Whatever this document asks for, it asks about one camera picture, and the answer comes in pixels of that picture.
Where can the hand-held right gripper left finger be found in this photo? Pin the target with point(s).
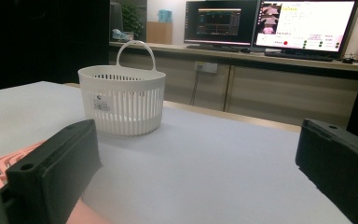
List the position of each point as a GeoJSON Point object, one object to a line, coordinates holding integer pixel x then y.
{"type": "Point", "coordinates": [52, 174]}

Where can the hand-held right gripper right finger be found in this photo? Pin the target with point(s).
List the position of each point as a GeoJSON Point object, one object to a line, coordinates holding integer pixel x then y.
{"type": "Point", "coordinates": [338, 165]}

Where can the white slotted plastic basket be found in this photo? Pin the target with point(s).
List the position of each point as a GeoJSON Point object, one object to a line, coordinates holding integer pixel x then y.
{"type": "Point", "coordinates": [127, 109]}

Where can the beige long cabinet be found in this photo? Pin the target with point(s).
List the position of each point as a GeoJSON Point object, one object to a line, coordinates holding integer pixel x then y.
{"type": "Point", "coordinates": [276, 90]}

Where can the small dark desk device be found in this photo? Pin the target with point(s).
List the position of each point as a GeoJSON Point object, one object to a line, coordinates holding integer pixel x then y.
{"type": "Point", "coordinates": [348, 60]}

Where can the black keyboard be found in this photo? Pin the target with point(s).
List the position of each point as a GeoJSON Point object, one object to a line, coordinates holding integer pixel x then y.
{"type": "Point", "coordinates": [301, 56]}
{"type": "Point", "coordinates": [217, 48]}

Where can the bright-screen computer monitor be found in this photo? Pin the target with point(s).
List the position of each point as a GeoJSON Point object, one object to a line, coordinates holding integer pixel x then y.
{"type": "Point", "coordinates": [307, 25]}

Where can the pale blue tissue pack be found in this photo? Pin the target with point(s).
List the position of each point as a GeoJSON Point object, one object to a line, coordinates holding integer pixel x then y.
{"type": "Point", "coordinates": [119, 34]}

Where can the green potted plant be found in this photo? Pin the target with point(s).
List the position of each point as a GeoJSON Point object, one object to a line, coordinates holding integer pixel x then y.
{"type": "Point", "coordinates": [132, 20]}

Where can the brown wooden box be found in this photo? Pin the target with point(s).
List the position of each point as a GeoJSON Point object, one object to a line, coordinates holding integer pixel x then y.
{"type": "Point", "coordinates": [159, 32]}

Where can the dark-screen computer monitor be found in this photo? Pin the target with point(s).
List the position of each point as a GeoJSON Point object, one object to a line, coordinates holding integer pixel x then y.
{"type": "Point", "coordinates": [220, 21]}

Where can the light blue box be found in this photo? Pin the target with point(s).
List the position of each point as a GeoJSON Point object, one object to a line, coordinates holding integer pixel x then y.
{"type": "Point", "coordinates": [165, 15]}

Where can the white wall outlet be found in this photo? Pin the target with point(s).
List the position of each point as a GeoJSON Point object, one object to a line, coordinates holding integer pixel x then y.
{"type": "Point", "coordinates": [206, 67]}

